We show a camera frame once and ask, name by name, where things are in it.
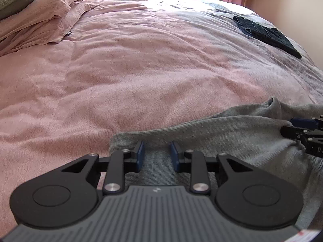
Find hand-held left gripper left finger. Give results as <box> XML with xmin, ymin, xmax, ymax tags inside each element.
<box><xmin>62</xmin><ymin>140</ymin><xmax>146</xmax><ymax>195</ymax></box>

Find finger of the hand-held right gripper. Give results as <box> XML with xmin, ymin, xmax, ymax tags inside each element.
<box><xmin>280</xmin><ymin>125</ymin><xmax>308</xmax><ymax>141</ymax></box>
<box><xmin>290</xmin><ymin>117</ymin><xmax>320</xmax><ymax>129</ymax></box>

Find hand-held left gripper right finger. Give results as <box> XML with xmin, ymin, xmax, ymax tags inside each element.
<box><xmin>170</xmin><ymin>140</ymin><xmax>253</xmax><ymax>195</ymax></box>

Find grey pants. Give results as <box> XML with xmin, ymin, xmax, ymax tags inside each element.
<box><xmin>109</xmin><ymin>96</ymin><xmax>323</xmax><ymax>233</ymax></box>

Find grey herringbone blanket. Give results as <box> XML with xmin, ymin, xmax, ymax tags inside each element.
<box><xmin>187</xmin><ymin>0</ymin><xmax>323</xmax><ymax>107</ymax></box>

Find pink duvet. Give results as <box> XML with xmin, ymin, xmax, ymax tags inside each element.
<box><xmin>0</xmin><ymin>0</ymin><xmax>315</xmax><ymax>232</ymax></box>

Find dark folded cloth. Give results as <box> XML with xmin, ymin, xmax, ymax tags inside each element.
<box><xmin>233</xmin><ymin>15</ymin><xmax>302</xmax><ymax>59</ymax></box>

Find pink pillow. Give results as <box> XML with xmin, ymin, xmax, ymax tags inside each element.
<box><xmin>0</xmin><ymin>0</ymin><xmax>93</xmax><ymax>56</ymax></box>

